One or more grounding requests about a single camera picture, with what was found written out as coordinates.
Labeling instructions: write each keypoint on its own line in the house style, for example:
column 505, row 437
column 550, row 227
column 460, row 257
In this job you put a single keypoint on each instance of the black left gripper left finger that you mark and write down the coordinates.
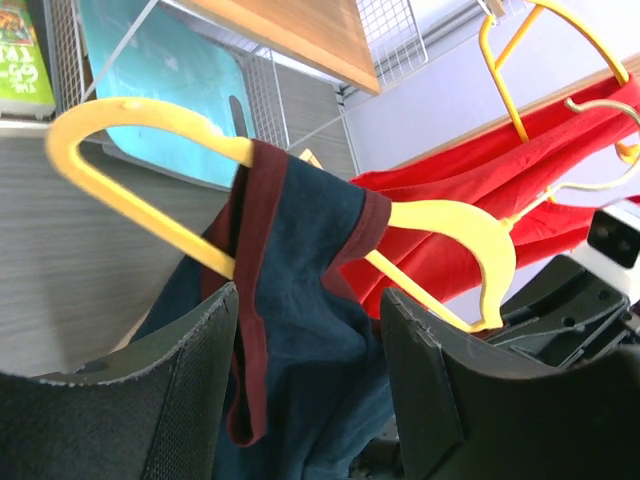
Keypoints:
column 151, row 410

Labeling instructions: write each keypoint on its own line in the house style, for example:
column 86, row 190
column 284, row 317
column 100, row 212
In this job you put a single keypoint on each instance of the green picture book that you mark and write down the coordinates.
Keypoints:
column 25, row 86

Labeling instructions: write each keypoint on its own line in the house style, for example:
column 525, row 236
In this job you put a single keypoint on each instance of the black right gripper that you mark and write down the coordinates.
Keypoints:
column 565, row 315

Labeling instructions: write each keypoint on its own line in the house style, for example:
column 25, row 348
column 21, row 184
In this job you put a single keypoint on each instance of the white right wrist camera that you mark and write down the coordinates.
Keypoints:
column 611, row 250

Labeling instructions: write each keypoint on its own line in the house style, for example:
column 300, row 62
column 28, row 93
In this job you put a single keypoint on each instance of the white wire shelf unit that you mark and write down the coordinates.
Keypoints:
column 300, row 59

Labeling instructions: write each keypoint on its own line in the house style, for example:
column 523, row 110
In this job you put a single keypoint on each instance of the teal cutting board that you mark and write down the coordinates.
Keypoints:
column 165, row 60

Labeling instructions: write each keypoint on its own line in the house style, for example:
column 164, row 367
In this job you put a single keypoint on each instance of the navy blue tank top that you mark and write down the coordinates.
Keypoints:
column 307, row 387

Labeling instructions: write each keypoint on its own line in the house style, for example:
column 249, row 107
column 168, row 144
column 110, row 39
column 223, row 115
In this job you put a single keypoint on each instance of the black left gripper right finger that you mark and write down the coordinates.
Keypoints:
column 468, row 410

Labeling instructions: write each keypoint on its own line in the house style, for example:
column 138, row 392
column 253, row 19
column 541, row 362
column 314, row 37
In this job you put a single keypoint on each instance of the wooden clothes rack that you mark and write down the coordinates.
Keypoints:
column 632, row 62

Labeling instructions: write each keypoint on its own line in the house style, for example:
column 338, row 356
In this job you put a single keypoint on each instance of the red tank top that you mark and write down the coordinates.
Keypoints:
column 500, row 174

